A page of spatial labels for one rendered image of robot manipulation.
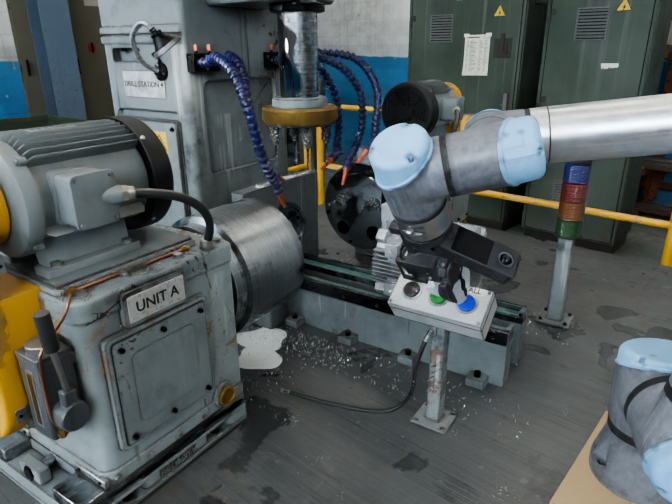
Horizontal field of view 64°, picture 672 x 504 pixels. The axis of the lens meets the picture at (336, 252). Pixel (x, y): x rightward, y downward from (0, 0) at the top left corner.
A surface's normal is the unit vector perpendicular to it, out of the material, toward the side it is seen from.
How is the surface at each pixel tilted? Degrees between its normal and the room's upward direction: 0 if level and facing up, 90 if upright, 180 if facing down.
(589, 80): 90
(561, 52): 90
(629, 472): 73
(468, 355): 90
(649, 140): 110
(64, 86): 90
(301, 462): 0
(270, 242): 54
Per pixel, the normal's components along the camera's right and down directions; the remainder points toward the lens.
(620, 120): -0.27, -0.08
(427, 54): -0.66, 0.27
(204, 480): 0.00, -0.93
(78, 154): 0.62, 0.77
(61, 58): 0.75, 0.23
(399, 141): -0.35, -0.55
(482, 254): 0.14, -0.43
